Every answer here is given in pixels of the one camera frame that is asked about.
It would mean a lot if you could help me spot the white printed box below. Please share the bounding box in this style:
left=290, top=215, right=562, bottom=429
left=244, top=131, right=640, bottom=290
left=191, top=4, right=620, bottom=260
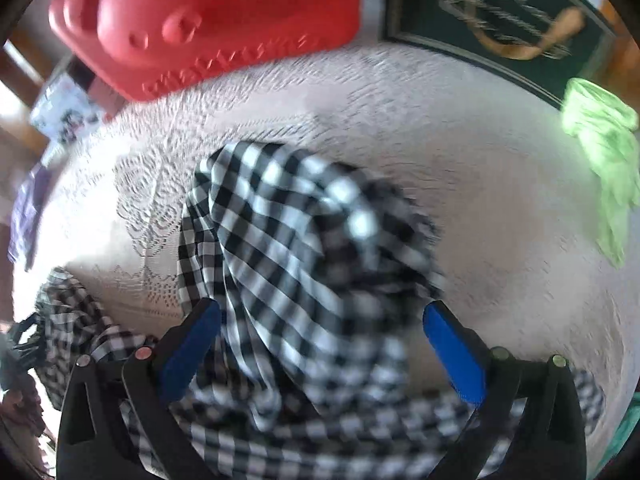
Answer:
left=29, top=72, right=106, bottom=144

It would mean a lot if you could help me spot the white lace tablecloth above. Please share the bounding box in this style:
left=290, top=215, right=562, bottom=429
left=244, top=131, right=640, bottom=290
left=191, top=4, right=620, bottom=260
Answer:
left=13, top=44, right=639, bottom=468

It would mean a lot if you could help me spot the dark green framed picture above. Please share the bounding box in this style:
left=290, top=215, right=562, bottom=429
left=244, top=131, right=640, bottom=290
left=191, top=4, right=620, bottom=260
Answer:
left=383, top=0, right=616, bottom=107

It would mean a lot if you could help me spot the purple garment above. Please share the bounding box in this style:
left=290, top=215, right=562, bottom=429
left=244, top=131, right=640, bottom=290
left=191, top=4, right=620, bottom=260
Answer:
left=8, top=162, right=52, bottom=271

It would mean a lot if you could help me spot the light green garment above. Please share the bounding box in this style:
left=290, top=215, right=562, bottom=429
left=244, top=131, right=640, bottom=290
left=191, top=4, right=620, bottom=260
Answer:
left=561, top=78, right=639, bottom=268

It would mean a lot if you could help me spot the black white checkered garment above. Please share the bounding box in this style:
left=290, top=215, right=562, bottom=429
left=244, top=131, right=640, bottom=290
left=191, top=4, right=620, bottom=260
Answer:
left=35, top=142, right=602, bottom=479

